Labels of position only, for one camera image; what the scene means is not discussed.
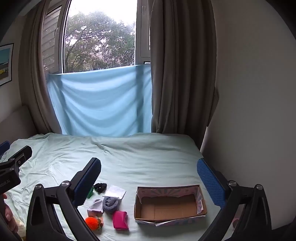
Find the grey microfiber cloth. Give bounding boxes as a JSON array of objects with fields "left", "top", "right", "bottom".
[{"left": 87, "top": 199, "right": 103, "bottom": 217}]

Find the light blue hanging cloth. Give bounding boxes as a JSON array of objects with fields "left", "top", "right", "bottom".
[{"left": 47, "top": 64, "right": 152, "bottom": 137}]

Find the framed wall picture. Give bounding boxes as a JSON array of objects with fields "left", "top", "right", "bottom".
[{"left": 0, "top": 43, "right": 14, "bottom": 86}]

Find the person's left hand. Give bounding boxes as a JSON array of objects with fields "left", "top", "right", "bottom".
[{"left": 5, "top": 203, "right": 19, "bottom": 233}]

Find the pink object beside bed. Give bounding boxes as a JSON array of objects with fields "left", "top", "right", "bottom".
[{"left": 232, "top": 217, "right": 240, "bottom": 229}]

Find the brown curtain right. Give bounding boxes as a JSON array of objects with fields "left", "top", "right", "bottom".
[{"left": 148, "top": 1, "right": 217, "bottom": 147}]

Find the grey fuzzy sock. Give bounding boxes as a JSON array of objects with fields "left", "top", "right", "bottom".
[{"left": 102, "top": 196, "right": 119, "bottom": 214}]

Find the green wet wipes pack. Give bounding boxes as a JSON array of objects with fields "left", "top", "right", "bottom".
[{"left": 87, "top": 187, "right": 94, "bottom": 199}]

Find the orange fluffy pompom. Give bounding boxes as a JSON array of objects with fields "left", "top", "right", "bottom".
[{"left": 85, "top": 216, "right": 98, "bottom": 231}]

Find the pale green bed sheet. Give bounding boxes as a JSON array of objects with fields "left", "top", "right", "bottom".
[{"left": 1, "top": 133, "right": 220, "bottom": 240}]

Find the brown plush toy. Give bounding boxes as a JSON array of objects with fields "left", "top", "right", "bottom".
[{"left": 98, "top": 217, "right": 104, "bottom": 229}]

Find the black hair scrunchie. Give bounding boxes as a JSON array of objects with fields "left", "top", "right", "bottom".
[{"left": 93, "top": 183, "right": 107, "bottom": 194}]

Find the window with trees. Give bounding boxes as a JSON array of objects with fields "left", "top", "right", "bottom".
[{"left": 42, "top": 1, "right": 151, "bottom": 74}]

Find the brown curtain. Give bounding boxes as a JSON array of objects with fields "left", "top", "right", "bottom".
[
  {"left": 148, "top": 1, "right": 217, "bottom": 147},
  {"left": 18, "top": 1, "right": 71, "bottom": 133}
]

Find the magenta leather pouch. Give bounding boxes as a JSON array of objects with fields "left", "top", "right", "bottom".
[{"left": 112, "top": 211, "right": 129, "bottom": 231}]

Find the cardboard box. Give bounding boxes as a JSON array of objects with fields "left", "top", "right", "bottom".
[{"left": 134, "top": 185, "right": 207, "bottom": 227}]

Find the brown curtain left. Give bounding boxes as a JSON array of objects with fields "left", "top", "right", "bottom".
[{"left": 18, "top": 1, "right": 71, "bottom": 133}]

